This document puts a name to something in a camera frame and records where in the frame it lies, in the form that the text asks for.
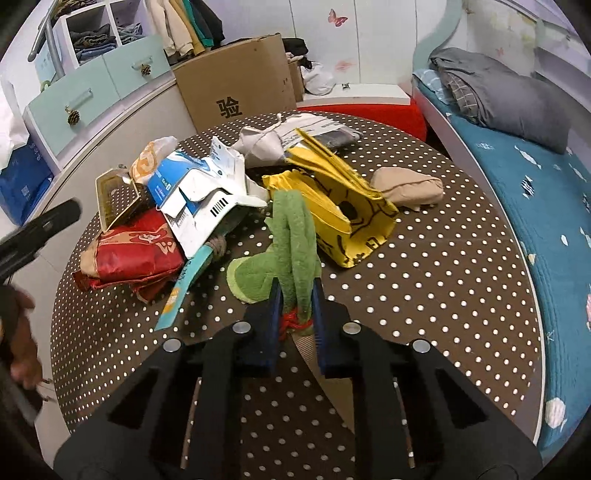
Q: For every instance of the red snack bag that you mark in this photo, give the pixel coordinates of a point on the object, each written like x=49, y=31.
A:
x=142, y=254

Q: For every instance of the large brown cardboard box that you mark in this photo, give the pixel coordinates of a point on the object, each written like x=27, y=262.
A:
x=242, y=79

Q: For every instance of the white plastic bag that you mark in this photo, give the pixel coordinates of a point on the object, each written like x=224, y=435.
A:
x=317, y=80

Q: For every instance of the grey folded blanket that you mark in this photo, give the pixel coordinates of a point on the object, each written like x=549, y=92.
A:
x=491, y=95

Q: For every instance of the brown polka dot tablecloth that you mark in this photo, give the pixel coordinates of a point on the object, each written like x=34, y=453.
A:
x=452, y=274

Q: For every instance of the grey white plastic mailer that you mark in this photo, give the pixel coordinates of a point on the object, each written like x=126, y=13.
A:
x=268, y=147

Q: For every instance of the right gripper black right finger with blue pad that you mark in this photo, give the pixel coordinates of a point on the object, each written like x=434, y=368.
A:
x=416, y=415

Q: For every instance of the orange white snack wrapper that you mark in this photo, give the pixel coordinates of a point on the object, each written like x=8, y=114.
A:
x=145, y=165

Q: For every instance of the yellow crumpled paper bag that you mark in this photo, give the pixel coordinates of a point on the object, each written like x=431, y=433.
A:
x=352, y=219

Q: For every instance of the person's left hand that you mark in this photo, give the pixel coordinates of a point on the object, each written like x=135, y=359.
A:
x=25, y=367

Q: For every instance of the teal quilted bed cover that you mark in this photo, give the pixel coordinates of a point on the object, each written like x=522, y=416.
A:
x=546, y=197

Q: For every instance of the blue shopping bag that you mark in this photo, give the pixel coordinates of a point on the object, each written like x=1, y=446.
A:
x=24, y=182

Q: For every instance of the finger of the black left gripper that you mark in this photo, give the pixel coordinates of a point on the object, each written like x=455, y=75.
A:
x=22, y=246

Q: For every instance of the yellow white small box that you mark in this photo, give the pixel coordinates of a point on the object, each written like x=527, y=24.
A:
x=118, y=197

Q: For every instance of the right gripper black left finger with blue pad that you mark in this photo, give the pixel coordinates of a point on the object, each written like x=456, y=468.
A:
x=177, y=416

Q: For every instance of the red storage bench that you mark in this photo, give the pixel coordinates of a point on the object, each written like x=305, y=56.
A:
x=408, y=118

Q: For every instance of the green plush toy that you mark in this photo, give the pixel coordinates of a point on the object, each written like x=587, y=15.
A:
x=291, y=260

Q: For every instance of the beige crumpled paper bag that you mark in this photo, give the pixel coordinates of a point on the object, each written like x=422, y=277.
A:
x=407, y=188

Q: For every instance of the teal drawer cabinet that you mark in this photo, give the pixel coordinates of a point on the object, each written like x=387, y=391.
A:
x=108, y=51

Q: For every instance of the hanging clothes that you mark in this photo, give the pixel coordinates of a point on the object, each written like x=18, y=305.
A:
x=187, y=28

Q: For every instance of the white blue torn carton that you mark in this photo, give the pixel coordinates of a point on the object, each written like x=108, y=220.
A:
x=195, y=194

